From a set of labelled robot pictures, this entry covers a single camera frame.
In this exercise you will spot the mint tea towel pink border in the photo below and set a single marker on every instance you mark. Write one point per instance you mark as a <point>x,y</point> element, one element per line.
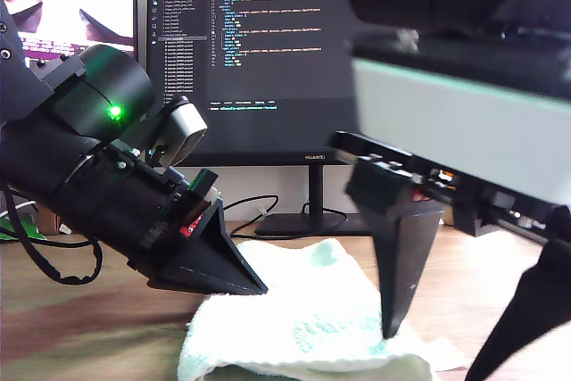
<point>303,309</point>

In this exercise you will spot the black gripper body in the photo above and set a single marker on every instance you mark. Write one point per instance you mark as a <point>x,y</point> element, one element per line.
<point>125,211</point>
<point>482,202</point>

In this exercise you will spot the green plastic packet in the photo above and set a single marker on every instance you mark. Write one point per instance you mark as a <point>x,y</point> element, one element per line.
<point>18,227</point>

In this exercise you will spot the black Huawei monitor on stand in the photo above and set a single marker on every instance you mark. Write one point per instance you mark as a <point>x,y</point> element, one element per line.
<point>267,64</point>

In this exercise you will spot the brown cardboard box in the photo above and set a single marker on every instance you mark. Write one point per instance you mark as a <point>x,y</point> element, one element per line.
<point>47,222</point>

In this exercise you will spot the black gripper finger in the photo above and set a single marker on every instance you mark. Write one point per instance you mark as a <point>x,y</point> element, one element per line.
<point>214,265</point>
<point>397,242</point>
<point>535,300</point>

